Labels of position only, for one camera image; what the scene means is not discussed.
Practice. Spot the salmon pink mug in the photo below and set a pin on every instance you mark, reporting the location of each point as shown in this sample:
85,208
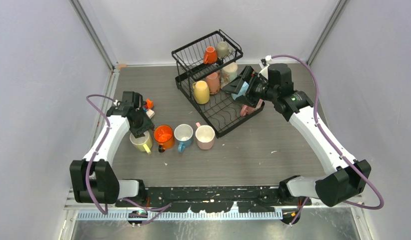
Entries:
214,83

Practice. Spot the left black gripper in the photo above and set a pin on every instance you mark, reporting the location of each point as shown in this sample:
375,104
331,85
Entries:
147,125

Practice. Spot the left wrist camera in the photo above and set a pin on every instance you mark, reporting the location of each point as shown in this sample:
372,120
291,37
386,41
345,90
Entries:
117,103

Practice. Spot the large orange mug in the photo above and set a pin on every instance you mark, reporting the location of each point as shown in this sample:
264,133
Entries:
164,136

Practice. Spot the yellow-green faceted mug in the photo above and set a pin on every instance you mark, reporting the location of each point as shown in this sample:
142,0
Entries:
144,143

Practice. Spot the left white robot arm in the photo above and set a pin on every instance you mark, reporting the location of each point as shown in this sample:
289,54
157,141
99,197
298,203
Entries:
93,179

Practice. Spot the small orange cup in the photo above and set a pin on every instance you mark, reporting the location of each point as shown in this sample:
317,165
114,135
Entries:
210,55

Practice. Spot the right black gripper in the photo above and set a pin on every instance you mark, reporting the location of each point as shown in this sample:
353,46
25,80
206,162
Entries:
234,87

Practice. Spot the light pink faceted mug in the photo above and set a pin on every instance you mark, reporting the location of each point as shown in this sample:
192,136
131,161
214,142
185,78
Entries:
205,136

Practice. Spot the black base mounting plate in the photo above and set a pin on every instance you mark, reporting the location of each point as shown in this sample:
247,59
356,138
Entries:
215,199

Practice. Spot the cream floral mug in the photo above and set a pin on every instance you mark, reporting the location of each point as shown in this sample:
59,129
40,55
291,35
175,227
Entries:
228,74

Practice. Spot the light blue faceted mug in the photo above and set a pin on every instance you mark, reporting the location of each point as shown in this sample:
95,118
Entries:
242,91

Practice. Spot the yellow mug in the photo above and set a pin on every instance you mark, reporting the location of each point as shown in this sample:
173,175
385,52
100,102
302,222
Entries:
201,92

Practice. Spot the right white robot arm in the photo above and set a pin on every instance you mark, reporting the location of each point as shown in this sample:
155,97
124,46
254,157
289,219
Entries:
344,175

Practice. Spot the pink patterned mug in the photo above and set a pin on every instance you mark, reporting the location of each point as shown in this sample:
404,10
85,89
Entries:
247,110

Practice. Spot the beige grey cup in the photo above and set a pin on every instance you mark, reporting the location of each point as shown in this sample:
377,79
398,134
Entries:
223,49

